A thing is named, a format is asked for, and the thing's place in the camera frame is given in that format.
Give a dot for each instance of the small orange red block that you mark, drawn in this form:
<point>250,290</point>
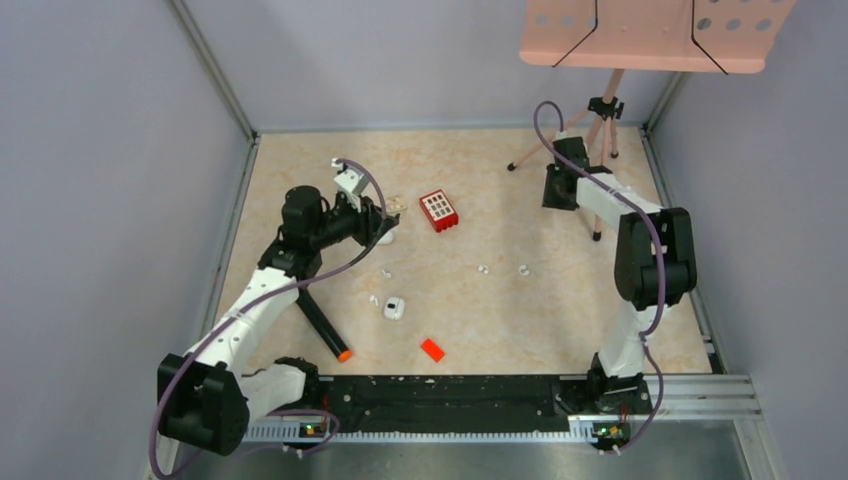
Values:
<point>432,350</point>

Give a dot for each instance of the beige earbud case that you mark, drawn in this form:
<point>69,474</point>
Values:
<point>395,204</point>

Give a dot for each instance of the pink music stand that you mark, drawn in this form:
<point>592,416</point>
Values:
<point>728,37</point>

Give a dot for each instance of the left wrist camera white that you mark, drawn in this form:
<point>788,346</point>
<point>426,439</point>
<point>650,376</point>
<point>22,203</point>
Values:
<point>350,178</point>

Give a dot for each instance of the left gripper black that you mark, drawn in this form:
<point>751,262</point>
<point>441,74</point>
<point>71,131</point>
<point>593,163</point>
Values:
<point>369,220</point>

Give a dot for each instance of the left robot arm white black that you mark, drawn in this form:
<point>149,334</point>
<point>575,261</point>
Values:
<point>205,398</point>

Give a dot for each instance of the black marker orange cap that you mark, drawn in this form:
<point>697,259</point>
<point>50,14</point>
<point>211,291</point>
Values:
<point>323,326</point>

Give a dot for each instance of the grey cable duct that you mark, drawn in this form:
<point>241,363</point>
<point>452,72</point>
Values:
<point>278,430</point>

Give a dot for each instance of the red block with windows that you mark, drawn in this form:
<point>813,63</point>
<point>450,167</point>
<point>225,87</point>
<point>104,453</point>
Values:
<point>439,210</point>

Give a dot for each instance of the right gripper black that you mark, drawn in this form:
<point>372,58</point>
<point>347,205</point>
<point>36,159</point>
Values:
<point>549,199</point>

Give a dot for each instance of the open white earbud case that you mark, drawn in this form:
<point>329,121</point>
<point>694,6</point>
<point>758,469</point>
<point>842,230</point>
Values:
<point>394,308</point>

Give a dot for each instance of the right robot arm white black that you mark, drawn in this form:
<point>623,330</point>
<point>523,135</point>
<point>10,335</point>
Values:
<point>654,265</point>

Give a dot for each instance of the closed white earbud case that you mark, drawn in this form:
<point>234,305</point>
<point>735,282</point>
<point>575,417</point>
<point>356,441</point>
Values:
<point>386,239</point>

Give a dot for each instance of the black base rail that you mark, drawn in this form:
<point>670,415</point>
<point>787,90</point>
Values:
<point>470,404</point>

